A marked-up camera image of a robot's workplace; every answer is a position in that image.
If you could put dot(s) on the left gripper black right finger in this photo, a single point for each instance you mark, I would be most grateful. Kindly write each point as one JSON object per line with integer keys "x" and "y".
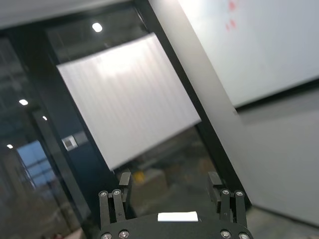
{"x": 231, "y": 206}

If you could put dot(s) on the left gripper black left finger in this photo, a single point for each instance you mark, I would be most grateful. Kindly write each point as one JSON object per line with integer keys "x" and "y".
{"x": 124, "y": 189}

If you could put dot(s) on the yellow round container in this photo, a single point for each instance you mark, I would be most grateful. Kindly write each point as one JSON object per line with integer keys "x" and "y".
{"x": 138, "y": 177}

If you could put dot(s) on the dark tall column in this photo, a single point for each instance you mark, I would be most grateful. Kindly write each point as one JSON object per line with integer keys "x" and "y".
{"x": 89, "y": 169}

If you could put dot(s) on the white frosted glass panel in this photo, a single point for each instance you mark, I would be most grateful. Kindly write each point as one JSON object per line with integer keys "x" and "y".
{"x": 124, "y": 99}

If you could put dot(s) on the grey wall switch plate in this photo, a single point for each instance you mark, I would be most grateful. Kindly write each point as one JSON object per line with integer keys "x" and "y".
{"x": 69, "y": 142}

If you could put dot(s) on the black partition post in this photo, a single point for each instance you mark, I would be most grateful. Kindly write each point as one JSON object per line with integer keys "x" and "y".
{"x": 189, "y": 82}

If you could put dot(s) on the black wall rail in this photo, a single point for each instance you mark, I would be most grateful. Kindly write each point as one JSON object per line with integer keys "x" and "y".
{"x": 286, "y": 93}

